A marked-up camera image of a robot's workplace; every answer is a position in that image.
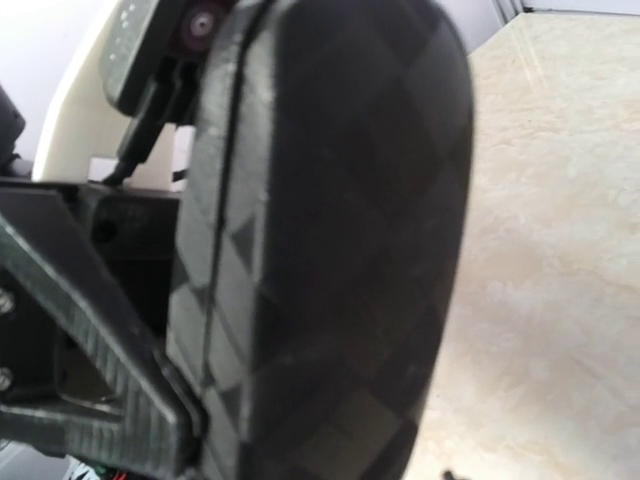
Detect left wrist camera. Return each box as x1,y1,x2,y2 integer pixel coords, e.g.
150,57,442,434
32,0,231,186

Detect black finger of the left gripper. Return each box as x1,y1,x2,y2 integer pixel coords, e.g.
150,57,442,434
1,185,204,479

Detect black oval glasses case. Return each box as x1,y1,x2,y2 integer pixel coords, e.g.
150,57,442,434
167,1,474,479

